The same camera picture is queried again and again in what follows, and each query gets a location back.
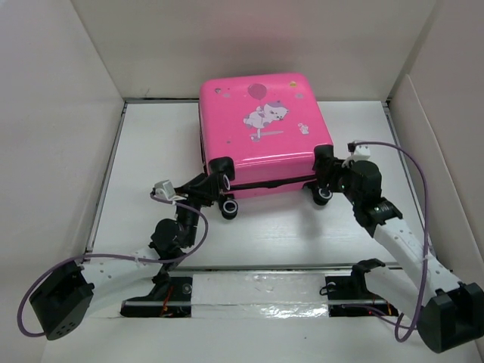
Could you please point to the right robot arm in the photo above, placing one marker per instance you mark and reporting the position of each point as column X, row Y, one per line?
column 445, row 311

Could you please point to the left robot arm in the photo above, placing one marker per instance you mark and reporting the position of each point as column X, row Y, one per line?
column 74, row 288

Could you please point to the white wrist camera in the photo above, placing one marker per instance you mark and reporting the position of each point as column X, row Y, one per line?
column 164, row 190
column 357, row 152

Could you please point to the pink hard-shell suitcase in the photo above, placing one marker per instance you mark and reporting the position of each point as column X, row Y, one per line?
column 261, row 134

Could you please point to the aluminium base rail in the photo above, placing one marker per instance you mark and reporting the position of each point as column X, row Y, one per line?
column 260, row 294

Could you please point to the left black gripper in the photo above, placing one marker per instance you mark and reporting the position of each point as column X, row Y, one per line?
column 200, row 190

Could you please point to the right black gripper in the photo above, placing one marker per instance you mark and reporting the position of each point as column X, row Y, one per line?
column 334, row 169

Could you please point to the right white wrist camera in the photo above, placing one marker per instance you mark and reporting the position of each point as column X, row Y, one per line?
column 357, row 152

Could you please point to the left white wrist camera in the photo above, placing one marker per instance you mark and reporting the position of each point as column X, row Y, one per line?
column 164, row 190

